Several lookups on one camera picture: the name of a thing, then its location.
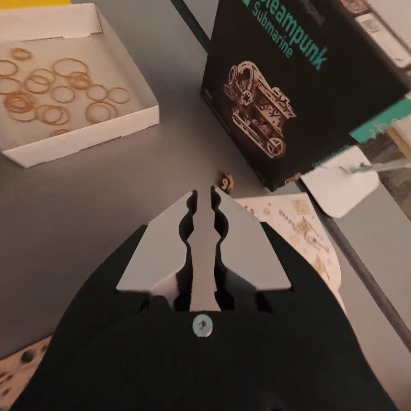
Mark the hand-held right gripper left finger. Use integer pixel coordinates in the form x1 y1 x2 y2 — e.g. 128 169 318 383
116 190 198 312

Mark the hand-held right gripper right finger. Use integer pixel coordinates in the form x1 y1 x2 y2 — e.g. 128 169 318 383
210 186 292 312

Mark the small wooden model part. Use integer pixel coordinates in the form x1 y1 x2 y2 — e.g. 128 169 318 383
219 172 235 194

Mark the black model kit box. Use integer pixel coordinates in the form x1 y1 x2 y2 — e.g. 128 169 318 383
201 0 411 192

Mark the laser-cut wooden parts sheet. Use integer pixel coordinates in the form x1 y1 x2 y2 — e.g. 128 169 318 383
0 335 53 411

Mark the printed instruction booklet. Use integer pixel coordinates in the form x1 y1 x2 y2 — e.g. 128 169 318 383
234 193 347 315

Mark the white stand base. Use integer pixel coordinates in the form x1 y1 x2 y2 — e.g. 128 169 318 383
300 146 381 219

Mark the white cardboard box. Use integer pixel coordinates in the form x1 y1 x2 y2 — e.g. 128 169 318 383
0 3 160 168

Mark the pile of tan rubber bands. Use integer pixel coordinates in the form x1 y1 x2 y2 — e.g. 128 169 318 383
0 48 130 137

